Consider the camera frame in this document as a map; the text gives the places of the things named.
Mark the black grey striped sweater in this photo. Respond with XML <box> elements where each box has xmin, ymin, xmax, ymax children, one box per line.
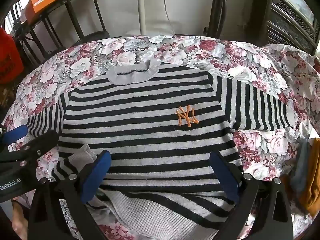
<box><xmin>25</xmin><ymin>60</ymin><xmax>291</xmax><ymax>233</ymax></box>

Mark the mustard yellow cloth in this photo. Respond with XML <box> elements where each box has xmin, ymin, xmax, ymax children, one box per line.
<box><xmin>297</xmin><ymin>137</ymin><xmax>320</xmax><ymax>217</ymax></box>

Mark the carved dark wooden screen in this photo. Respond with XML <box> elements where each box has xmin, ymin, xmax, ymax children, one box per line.
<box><xmin>260</xmin><ymin>0</ymin><xmax>320</xmax><ymax>56</ymax></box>

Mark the framed painting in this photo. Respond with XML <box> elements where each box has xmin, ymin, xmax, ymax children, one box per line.
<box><xmin>285</xmin><ymin>0</ymin><xmax>316</xmax><ymax>27</ymax></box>

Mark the red plastic container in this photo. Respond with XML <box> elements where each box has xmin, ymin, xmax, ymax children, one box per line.
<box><xmin>0</xmin><ymin>26</ymin><xmax>24</xmax><ymax>84</ymax></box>

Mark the person's left forearm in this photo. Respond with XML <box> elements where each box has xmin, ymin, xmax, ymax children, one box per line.
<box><xmin>11</xmin><ymin>200</ymin><xmax>29</xmax><ymax>233</ymax></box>

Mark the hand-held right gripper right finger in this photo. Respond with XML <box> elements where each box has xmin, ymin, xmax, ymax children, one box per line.
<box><xmin>209</xmin><ymin>151</ymin><xmax>294</xmax><ymax>240</ymax></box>

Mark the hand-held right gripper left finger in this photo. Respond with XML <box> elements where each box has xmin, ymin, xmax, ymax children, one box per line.
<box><xmin>27</xmin><ymin>150</ymin><xmax>112</xmax><ymax>240</ymax></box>

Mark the dark wooden chair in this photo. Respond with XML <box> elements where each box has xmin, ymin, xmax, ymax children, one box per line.
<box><xmin>203</xmin><ymin>0</ymin><xmax>228</xmax><ymax>38</ymax></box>

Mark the black metal round shelf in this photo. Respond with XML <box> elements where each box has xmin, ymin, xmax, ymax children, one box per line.
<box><xmin>5</xmin><ymin>0</ymin><xmax>111</xmax><ymax>65</ymax></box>

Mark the floral blanket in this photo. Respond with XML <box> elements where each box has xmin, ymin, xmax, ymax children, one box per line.
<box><xmin>0</xmin><ymin>35</ymin><xmax>320</xmax><ymax>240</ymax></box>

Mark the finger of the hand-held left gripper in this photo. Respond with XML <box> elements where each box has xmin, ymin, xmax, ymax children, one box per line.
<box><xmin>4</xmin><ymin>129</ymin><xmax>59</xmax><ymax>167</ymax></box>
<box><xmin>0</xmin><ymin>124</ymin><xmax>28</xmax><ymax>153</ymax></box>

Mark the white standing pole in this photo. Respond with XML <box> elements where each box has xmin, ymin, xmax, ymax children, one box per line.
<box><xmin>125</xmin><ymin>0</ymin><xmax>176</xmax><ymax>38</ymax></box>

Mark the grey blue cloth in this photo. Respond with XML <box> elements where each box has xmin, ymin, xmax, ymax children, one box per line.
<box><xmin>290</xmin><ymin>136</ymin><xmax>312</xmax><ymax>193</ymax></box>

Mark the white cable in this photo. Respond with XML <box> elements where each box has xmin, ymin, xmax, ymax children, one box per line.
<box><xmin>159</xmin><ymin>0</ymin><xmax>176</xmax><ymax>35</ymax></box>

